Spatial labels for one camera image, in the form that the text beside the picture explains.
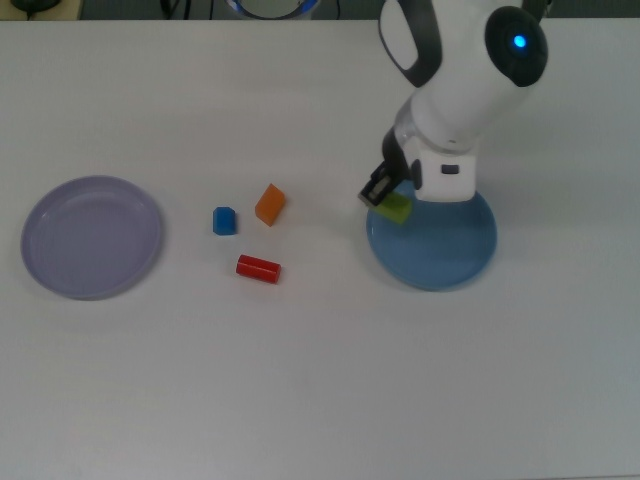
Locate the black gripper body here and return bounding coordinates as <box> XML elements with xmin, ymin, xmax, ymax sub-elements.
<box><xmin>381</xmin><ymin>127</ymin><xmax>416</xmax><ymax>189</ymax></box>

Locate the green rectangular block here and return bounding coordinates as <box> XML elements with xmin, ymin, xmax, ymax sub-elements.
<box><xmin>372</xmin><ymin>192</ymin><xmax>413</xmax><ymax>225</ymax></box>

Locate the orange rectangular block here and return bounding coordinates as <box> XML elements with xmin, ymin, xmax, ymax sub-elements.
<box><xmin>254</xmin><ymin>182</ymin><xmax>287</xmax><ymax>228</ymax></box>

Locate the red cylinder block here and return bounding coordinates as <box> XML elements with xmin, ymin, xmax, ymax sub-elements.
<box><xmin>235</xmin><ymin>253</ymin><xmax>283</xmax><ymax>285</ymax></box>

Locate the blue hexagonal block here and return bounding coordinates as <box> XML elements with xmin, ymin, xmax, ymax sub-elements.
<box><xmin>212</xmin><ymin>205</ymin><xmax>239</xmax><ymax>236</ymax></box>

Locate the blue plate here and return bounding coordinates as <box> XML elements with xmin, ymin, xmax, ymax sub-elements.
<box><xmin>365</xmin><ymin>179</ymin><xmax>499</xmax><ymax>292</ymax></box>

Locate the lilac plate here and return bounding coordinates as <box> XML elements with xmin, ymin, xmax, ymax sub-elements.
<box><xmin>19</xmin><ymin>174</ymin><xmax>165</xmax><ymax>302</ymax></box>

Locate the black rounded object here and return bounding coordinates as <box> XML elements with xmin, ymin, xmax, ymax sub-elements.
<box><xmin>9</xmin><ymin>0</ymin><xmax>62</xmax><ymax>16</ymax></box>

